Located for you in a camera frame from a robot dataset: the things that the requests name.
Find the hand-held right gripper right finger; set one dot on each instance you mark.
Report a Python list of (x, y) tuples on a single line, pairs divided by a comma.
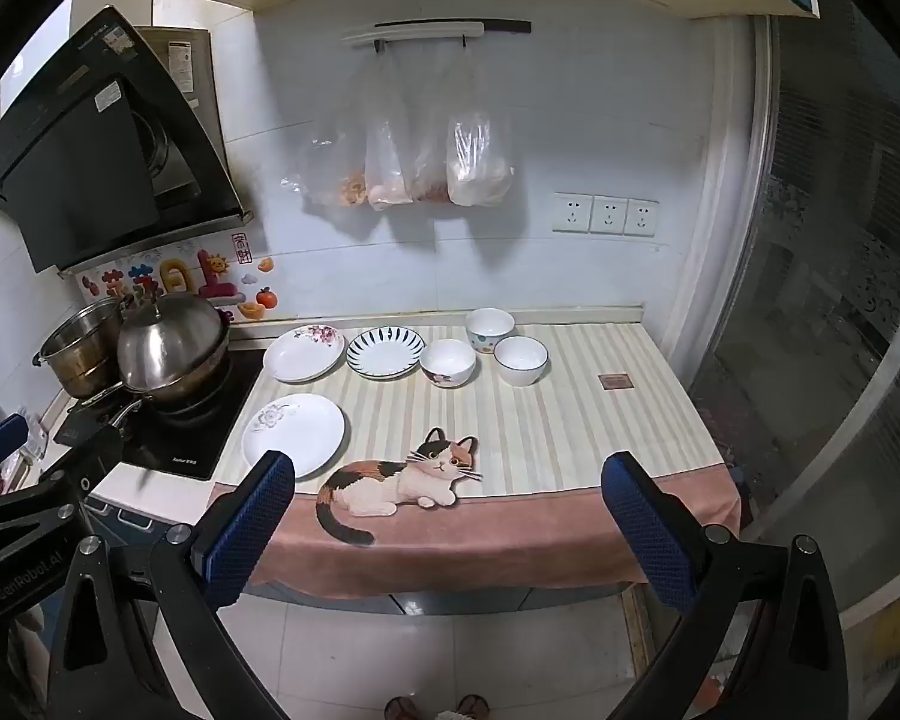
[(645, 525)]

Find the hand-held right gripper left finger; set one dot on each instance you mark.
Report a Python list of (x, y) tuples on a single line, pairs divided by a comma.
[(247, 532)]

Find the white bowl with blue print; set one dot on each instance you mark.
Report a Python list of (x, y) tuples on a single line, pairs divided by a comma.
[(489, 326)]

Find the grey base cabinet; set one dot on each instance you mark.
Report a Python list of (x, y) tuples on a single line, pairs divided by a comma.
[(124, 519)]

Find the stainless steel pot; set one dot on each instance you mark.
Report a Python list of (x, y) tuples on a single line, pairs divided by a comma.
[(82, 349)]

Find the black cooktop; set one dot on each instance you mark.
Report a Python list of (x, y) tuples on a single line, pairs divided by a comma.
[(187, 442)]

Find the white plate with grey flower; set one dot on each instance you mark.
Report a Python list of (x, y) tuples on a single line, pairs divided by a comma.
[(292, 431)]

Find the striped cat-print cloth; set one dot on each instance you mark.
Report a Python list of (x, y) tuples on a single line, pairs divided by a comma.
[(540, 450)]

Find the steel wok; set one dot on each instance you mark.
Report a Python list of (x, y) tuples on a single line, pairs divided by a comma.
[(195, 386)]

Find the steel wok lid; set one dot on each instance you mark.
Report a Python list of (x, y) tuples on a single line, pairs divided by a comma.
[(169, 341)]

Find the white plate with pink flowers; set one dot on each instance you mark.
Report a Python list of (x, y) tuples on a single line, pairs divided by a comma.
[(304, 356)]

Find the plain white bowl dark rim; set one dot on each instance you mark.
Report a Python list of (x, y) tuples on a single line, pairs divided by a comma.
[(520, 360)]

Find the white plate with blue stripes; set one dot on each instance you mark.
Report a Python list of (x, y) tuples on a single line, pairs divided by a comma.
[(385, 352)]

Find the brown slipper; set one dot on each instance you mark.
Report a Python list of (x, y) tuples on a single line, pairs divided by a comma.
[(474, 707), (401, 709)]

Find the white bowl with pink flower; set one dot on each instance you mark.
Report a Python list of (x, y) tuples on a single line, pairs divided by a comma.
[(448, 364)]

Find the black range hood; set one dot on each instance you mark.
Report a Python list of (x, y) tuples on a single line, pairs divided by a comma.
[(82, 165)]

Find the glass sliding door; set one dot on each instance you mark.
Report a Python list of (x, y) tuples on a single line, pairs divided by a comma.
[(817, 277)]

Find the clear plastic bag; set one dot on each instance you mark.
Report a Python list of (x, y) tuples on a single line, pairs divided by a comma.
[(431, 172), (480, 157), (388, 165), (337, 172)]

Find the colourful wall stickers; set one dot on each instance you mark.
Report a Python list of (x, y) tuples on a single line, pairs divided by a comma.
[(172, 277)]

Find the white wall socket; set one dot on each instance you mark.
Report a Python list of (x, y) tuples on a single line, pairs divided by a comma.
[(572, 214), (640, 217), (609, 215)]

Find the wall hanging rail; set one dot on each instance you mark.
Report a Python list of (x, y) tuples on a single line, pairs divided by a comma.
[(420, 30)]

